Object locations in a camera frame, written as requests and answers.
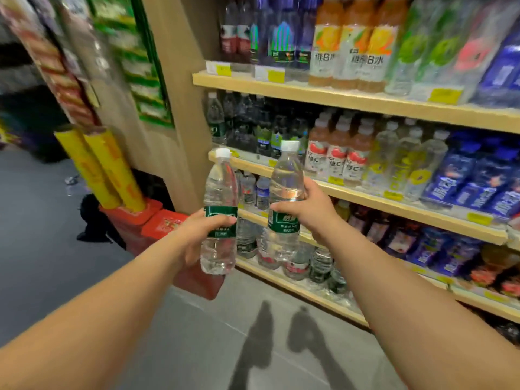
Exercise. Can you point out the person's left hand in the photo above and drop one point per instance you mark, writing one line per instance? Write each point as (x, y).
(191, 239)

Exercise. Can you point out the person's right hand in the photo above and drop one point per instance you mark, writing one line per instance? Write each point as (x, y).
(313, 211)

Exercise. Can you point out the green label water bottle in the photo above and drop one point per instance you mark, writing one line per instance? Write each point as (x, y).
(221, 186)
(286, 174)

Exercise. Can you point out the red white label water bottle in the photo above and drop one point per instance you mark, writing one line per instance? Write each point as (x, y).
(248, 190)

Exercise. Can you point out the wooden store shelves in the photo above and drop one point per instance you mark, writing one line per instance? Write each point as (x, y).
(187, 117)

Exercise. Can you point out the person's left forearm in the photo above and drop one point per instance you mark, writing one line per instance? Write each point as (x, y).
(81, 320)

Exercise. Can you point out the person's right forearm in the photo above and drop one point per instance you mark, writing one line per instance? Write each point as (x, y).
(426, 320)

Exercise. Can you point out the row of yellow vitamin drinks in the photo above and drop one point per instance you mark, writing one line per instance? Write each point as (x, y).
(343, 209)

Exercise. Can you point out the row of blue label bottles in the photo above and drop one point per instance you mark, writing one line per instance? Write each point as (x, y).
(263, 192)

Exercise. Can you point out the red label water jug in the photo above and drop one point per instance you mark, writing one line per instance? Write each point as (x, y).
(298, 264)
(264, 257)

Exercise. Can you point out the green label water jug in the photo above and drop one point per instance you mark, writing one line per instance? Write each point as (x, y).
(338, 282)
(321, 266)

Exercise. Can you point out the black label water jug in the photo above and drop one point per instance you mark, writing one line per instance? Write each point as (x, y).
(246, 239)

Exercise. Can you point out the row of dark green-label bottles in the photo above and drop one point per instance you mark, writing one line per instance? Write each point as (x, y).
(280, 134)

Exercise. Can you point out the row of brown tea bottles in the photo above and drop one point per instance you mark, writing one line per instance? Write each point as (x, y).
(495, 272)

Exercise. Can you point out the red printed carton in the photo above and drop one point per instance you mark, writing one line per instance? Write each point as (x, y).
(162, 223)

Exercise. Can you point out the plain red carton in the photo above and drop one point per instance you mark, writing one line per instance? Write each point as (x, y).
(126, 223)

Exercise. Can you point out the row of dark plum drinks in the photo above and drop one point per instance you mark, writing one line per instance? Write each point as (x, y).
(378, 231)

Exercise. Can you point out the yellow wrap roll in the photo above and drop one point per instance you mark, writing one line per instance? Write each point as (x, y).
(118, 170)

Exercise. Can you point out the row of white cap waters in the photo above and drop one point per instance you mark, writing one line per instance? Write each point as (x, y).
(216, 121)

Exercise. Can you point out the yellow rolls in red bins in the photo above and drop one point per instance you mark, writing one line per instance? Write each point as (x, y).
(87, 170)

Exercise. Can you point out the blue drink pack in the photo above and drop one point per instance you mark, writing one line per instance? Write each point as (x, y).
(467, 182)

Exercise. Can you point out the purple blue label bottle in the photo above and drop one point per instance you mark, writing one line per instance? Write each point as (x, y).
(260, 40)
(283, 40)
(308, 40)

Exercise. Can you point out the row of yellow price tags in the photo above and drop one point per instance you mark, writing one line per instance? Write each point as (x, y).
(445, 96)

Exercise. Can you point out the strip of green food packets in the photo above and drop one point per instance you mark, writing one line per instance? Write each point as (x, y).
(138, 69)

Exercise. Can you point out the clear bottle lime label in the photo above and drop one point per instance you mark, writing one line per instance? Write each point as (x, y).
(406, 52)
(443, 44)

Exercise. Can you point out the strip of red snack packets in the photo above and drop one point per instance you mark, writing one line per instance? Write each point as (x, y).
(61, 77)

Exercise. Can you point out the clear bottle pink label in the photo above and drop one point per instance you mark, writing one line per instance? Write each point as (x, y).
(475, 56)

